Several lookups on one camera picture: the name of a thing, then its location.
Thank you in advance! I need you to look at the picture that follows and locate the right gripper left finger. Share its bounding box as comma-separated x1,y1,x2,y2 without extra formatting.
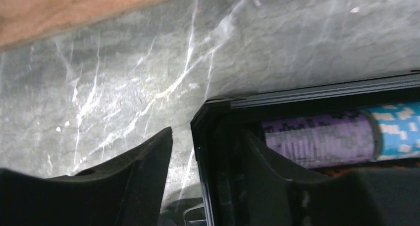
0,127,173,226

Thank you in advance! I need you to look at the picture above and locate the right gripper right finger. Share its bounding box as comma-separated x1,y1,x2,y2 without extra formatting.
243,131,420,226

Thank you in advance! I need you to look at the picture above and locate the black poker set case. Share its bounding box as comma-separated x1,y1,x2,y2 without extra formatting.
184,70,420,226

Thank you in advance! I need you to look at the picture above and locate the brown orange chip stack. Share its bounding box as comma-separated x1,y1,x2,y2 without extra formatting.
312,159,420,177

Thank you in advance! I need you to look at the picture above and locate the purple poker chip stack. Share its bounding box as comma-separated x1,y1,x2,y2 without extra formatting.
262,110,376,169

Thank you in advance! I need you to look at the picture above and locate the light blue chip stack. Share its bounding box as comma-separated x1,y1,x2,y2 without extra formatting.
363,102,420,161

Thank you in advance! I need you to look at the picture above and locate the wooden board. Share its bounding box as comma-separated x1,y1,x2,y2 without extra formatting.
0,0,166,51

